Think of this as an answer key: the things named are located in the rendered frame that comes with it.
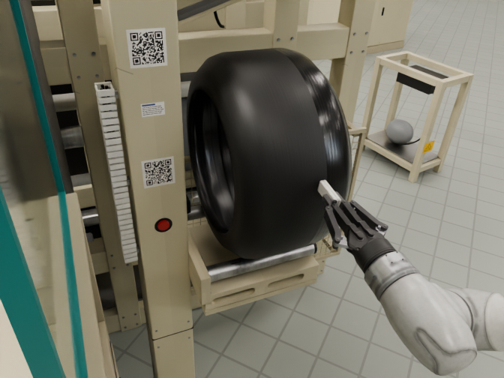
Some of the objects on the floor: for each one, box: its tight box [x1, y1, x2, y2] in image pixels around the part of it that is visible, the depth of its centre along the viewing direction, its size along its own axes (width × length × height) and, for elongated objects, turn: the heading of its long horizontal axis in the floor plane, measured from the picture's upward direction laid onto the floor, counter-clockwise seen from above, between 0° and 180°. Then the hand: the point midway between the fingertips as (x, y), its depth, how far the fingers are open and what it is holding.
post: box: [101, 0, 195, 378], centre depth 105 cm, size 13×13×250 cm
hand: (328, 194), depth 96 cm, fingers closed
